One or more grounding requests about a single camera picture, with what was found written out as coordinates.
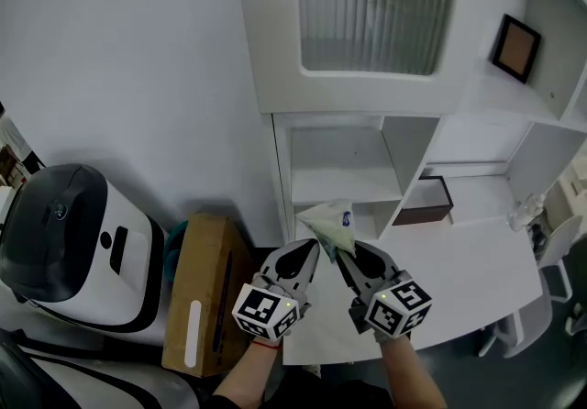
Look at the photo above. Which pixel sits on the person's left hand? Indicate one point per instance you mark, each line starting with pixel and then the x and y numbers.
pixel 262 281

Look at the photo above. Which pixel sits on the dark brown open box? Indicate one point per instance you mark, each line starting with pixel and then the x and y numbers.
pixel 426 210

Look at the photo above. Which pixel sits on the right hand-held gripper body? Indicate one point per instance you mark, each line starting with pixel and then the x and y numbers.
pixel 399 306

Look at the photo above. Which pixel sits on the grey office chair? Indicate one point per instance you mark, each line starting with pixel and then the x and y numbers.
pixel 561 242

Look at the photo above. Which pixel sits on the clear plastic bottle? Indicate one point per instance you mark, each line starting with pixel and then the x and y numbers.
pixel 525 212

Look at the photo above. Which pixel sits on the person's left forearm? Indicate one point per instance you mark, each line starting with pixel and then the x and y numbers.
pixel 243 379

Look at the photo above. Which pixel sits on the person's black clothing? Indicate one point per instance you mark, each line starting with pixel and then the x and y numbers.
pixel 321 395

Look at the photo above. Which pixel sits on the brown cardboard box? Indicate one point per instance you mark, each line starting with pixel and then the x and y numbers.
pixel 202 288

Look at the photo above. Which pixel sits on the white desk with hutch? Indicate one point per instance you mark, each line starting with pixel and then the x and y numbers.
pixel 458 269

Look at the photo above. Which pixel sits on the white robot with black top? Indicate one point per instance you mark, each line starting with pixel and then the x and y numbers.
pixel 91 379
pixel 78 242

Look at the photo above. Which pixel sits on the black picture frame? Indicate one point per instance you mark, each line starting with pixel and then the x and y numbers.
pixel 517 49

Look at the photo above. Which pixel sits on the ribbed glass cabinet door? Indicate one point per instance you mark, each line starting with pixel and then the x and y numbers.
pixel 376 8

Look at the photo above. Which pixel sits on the person's right forearm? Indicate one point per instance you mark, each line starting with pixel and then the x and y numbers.
pixel 410 375

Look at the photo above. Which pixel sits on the pale green plastic packet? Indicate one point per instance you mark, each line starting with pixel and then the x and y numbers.
pixel 330 224

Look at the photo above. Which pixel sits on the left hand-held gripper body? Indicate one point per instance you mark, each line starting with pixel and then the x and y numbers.
pixel 266 311

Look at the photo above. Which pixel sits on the teal round object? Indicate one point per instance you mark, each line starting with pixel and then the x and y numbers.
pixel 173 251

